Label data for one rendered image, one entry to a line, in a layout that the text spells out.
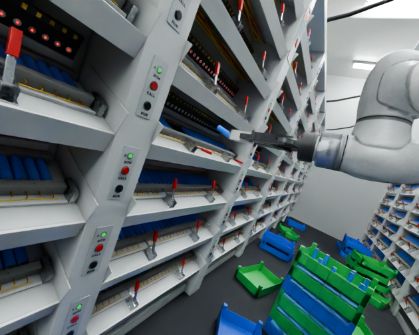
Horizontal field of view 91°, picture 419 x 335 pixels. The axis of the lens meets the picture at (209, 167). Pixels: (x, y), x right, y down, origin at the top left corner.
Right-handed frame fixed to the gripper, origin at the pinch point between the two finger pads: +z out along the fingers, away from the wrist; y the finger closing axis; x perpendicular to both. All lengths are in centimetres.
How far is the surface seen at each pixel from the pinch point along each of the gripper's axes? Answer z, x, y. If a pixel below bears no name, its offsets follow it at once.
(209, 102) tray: 10.7, -7.8, 5.2
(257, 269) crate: 5, 83, -107
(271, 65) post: 9, -42, -37
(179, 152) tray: 12.6, 9.0, 11.8
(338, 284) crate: -39, 47, -49
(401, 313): -102, 95, -176
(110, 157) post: 13.3, 13.3, 31.9
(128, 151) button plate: 12.8, 11.4, 28.5
